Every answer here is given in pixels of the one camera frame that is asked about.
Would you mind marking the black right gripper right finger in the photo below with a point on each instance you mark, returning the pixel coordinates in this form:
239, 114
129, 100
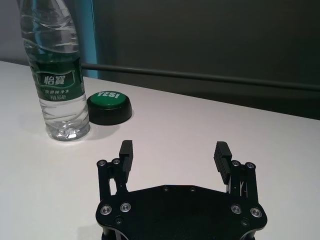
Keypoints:
222, 162

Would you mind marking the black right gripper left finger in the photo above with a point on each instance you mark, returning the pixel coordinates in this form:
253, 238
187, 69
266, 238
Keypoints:
126, 162

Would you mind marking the clear water bottle green label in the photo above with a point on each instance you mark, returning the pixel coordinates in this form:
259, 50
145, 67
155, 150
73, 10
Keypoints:
57, 82

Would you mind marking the green YES button black base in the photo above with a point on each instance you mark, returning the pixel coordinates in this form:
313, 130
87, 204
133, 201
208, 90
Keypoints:
108, 110

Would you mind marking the dark thin handrail bar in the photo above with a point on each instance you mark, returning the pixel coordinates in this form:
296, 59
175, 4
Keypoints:
200, 76

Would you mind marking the teal window glass strip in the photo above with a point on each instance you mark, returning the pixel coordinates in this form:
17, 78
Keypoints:
92, 37

